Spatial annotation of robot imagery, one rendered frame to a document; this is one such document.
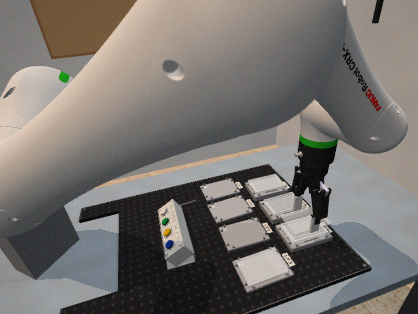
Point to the white button panel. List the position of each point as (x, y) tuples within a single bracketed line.
[(178, 249)]

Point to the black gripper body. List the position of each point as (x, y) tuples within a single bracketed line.
[(314, 173)]

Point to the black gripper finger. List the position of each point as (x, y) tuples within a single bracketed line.
[(320, 203), (298, 181)]

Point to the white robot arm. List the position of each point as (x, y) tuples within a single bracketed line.
[(177, 75)]

